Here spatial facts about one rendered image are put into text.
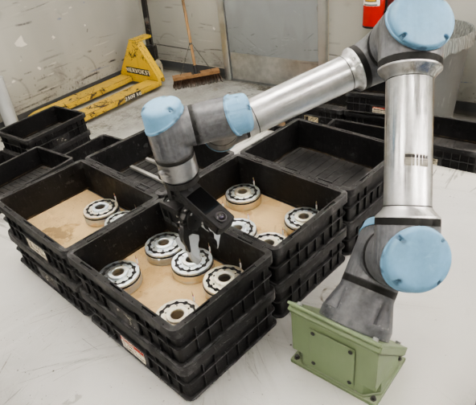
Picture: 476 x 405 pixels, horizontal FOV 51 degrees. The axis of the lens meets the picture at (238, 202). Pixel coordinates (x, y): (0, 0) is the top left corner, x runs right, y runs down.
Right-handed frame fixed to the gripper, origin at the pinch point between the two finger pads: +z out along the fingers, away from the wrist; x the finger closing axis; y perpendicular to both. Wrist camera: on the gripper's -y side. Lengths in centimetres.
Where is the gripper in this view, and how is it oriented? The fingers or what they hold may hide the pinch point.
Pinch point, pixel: (208, 253)
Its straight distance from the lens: 108.1
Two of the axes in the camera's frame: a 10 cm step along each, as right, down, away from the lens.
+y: -7.2, -3.2, 6.1
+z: 1.7, 7.8, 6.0
